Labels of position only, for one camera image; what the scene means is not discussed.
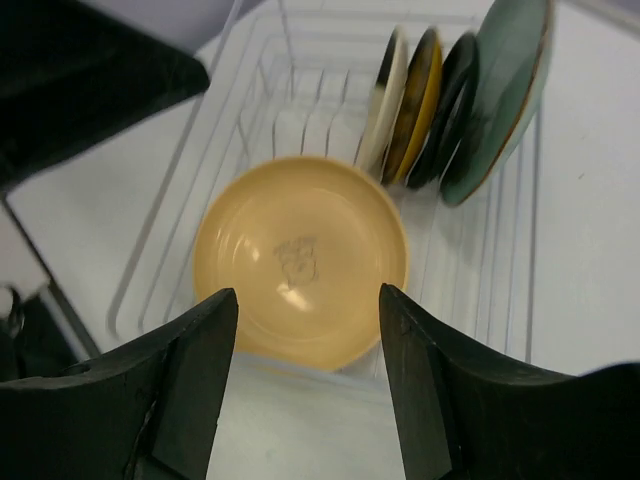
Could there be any beige bear plate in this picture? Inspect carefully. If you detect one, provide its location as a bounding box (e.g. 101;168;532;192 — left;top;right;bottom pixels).
192;156;410;371

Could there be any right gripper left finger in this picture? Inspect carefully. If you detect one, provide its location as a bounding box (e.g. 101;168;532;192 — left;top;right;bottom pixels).
1;288;238;479

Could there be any black glossy plate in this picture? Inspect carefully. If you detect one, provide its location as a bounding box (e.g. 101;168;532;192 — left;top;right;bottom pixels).
406;31;479;190

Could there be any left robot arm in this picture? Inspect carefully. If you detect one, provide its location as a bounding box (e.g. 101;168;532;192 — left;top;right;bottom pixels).
1;1;210;191

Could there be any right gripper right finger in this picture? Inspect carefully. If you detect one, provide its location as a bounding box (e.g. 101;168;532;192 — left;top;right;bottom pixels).
379;284;639;479

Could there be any white wire dish rack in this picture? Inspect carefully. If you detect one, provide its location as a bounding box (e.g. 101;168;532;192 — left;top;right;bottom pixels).
105;0;546;396

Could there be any cream and black plate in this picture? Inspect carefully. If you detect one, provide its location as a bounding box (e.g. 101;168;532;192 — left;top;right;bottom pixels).
355;25;409;180

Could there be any yellow patterned plate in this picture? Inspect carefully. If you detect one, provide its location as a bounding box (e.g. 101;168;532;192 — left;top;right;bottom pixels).
381;27;443;185

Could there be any teal floral plate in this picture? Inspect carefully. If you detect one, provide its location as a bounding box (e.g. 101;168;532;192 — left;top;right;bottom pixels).
440;0;556;206

